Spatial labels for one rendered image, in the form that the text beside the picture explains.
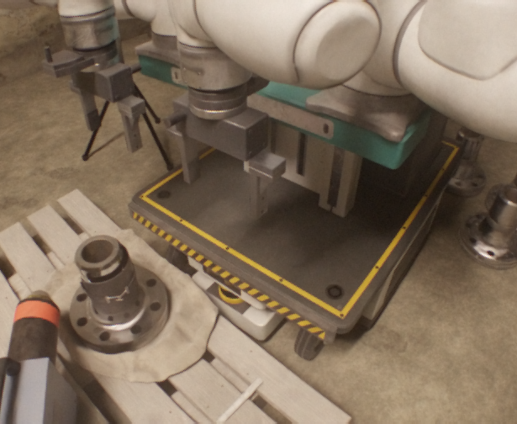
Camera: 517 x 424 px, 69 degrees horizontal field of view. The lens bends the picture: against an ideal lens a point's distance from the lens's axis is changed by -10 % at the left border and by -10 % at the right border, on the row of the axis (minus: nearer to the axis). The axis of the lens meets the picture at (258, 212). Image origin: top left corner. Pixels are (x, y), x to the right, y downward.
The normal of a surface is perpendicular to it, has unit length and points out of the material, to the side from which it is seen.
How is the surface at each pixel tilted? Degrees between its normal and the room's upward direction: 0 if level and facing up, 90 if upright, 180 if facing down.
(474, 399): 0
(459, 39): 96
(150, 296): 0
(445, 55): 96
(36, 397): 0
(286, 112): 90
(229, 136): 90
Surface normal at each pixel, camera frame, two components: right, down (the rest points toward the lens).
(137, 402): 0.00, -0.74
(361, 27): 0.37, 0.75
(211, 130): -0.61, 0.53
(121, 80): 0.79, 0.41
